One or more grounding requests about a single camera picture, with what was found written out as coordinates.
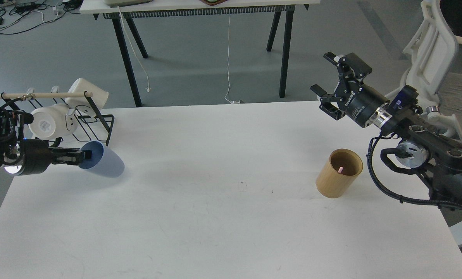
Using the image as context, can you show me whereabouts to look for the white mug rear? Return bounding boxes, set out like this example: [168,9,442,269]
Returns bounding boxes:
[64,78,109,111]

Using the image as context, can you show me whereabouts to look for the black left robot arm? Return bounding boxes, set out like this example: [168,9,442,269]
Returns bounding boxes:
[0,96,93,176]

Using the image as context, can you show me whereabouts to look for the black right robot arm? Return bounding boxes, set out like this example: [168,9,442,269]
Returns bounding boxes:
[310,52,462,210]

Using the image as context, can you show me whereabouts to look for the blue plastic cup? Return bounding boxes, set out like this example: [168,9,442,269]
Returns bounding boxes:
[79,141,125,178]

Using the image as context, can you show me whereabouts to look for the floor cables and power strips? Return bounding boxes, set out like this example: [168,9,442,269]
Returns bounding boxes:
[0,0,84,37]

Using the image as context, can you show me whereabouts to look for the white hanging cable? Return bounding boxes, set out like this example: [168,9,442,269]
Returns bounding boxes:
[224,14,240,104]

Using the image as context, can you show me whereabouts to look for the black wire cup rack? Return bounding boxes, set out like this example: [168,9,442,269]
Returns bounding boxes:
[0,88,115,145]

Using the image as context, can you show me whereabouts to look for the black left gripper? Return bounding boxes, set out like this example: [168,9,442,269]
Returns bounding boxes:
[7,139,92,176]

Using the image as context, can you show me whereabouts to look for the white mug on rack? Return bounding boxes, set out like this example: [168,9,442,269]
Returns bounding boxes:
[28,103,79,141]

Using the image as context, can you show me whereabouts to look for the white office chair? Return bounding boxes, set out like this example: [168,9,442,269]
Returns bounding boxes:
[386,0,462,141]

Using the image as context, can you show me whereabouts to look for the wooden cylindrical holder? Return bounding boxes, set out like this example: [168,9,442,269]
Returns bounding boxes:
[315,148,363,198]

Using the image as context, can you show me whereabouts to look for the white background table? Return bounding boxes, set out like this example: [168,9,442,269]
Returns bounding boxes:
[79,0,321,107]

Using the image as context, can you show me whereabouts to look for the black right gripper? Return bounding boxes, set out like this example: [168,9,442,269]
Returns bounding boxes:
[310,52,389,128]

